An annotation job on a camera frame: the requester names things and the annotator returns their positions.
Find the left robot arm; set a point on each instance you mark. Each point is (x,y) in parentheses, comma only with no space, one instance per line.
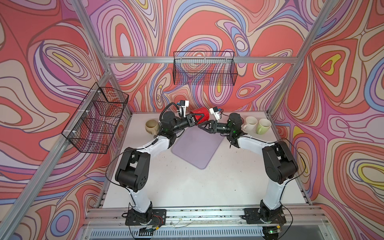
(133,170)

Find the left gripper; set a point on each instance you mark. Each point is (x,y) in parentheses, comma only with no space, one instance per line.
(188,121)

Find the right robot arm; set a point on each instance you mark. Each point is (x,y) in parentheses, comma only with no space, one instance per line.
(279,162)

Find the light green mug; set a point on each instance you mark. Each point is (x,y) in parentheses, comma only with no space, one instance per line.
(263,126)

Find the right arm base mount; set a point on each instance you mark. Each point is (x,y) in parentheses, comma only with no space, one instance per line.
(264,216)

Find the black wire basket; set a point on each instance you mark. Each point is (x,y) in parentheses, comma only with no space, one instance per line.
(100,114)
(204,68)

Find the red mug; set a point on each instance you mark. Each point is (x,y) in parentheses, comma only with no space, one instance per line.
(201,115)

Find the black wire basket left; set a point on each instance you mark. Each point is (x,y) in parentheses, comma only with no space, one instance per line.
(100,114)

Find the white mug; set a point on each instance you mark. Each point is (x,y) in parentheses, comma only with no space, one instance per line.
(250,123)

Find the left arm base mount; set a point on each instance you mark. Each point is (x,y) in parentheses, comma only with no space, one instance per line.
(156,217)

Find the lilac plastic tray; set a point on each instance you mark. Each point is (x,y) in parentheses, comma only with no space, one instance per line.
(197,147)

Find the black wire basket back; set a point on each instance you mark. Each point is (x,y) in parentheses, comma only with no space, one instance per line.
(204,68)

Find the aluminium front rail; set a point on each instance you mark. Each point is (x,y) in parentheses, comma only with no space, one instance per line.
(298,222)

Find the beige speckled mug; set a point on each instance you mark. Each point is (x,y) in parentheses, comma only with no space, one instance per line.
(152,127)

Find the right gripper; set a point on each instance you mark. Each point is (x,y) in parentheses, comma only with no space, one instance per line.
(213,125)

